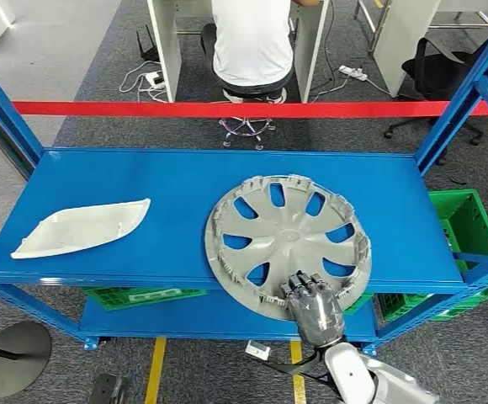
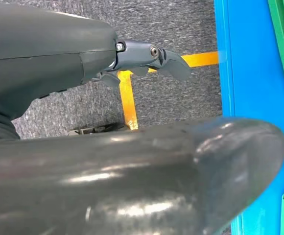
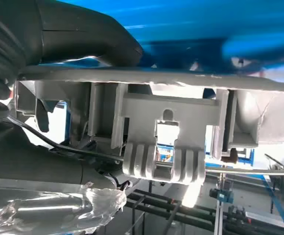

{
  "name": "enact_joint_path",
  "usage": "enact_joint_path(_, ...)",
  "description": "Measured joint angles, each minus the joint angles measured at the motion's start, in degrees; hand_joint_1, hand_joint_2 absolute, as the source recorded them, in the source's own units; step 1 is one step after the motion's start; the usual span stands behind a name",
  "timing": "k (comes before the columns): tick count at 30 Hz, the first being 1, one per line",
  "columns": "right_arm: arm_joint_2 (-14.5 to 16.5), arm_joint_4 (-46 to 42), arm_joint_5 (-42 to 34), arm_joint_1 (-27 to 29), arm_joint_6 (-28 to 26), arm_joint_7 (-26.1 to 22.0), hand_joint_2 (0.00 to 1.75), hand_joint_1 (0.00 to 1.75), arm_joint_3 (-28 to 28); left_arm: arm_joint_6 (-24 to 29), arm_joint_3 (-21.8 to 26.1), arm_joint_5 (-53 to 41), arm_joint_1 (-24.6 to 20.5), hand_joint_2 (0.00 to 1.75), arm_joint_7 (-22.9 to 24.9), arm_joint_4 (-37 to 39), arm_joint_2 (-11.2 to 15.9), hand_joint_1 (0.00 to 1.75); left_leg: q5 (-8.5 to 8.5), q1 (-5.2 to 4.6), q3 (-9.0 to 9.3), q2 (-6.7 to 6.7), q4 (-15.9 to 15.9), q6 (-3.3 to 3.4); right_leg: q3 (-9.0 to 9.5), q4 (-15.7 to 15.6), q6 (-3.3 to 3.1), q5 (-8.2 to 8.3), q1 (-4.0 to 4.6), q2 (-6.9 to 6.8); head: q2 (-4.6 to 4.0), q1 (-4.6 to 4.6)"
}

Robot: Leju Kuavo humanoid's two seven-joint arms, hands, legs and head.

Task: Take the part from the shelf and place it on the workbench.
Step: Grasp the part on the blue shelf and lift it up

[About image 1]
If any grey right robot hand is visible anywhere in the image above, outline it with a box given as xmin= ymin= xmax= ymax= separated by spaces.
xmin=280 ymin=270 xmax=347 ymax=348

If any grey plastic wheel hubcap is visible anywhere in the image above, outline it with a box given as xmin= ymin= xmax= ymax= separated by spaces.
xmin=204 ymin=173 xmax=373 ymax=322

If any blue metal shelf rack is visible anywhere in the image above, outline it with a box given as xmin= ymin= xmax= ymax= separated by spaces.
xmin=0 ymin=11 xmax=488 ymax=353

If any white plastic trim part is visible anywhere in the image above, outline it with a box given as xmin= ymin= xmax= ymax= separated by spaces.
xmin=10 ymin=198 xmax=152 ymax=260

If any chrome base stool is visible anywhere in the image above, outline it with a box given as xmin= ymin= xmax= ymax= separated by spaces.
xmin=218 ymin=115 xmax=277 ymax=151

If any white power strip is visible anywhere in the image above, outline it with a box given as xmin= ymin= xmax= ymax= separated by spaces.
xmin=338 ymin=66 xmax=368 ymax=82

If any long red barrier belt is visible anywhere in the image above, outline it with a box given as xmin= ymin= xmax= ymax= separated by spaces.
xmin=12 ymin=100 xmax=488 ymax=120

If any person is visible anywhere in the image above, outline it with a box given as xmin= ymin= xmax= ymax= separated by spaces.
xmin=200 ymin=0 xmax=322 ymax=105

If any black office chair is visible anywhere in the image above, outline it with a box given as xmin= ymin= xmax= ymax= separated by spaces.
xmin=384 ymin=33 xmax=488 ymax=167

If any black router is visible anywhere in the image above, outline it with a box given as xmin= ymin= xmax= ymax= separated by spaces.
xmin=136 ymin=24 xmax=161 ymax=62

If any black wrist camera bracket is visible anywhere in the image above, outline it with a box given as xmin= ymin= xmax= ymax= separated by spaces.
xmin=252 ymin=352 xmax=338 ymax=400

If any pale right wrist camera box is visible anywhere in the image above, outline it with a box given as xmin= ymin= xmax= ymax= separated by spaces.
xmin=245 ymin=340 xmax=272 ymax=359

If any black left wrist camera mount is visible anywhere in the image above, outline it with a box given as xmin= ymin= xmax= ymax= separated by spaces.
xmin=88 ymin=373 xmax=131 ymax=404

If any white cable with adapter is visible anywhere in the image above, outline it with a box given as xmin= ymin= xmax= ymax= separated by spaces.
xmin=119 ymin=60 xmax=169 ymax=104

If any chrome stanchion post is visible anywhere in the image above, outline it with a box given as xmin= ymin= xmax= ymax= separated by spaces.
xmin=0 ymin=98 xmax=33 ymax=179

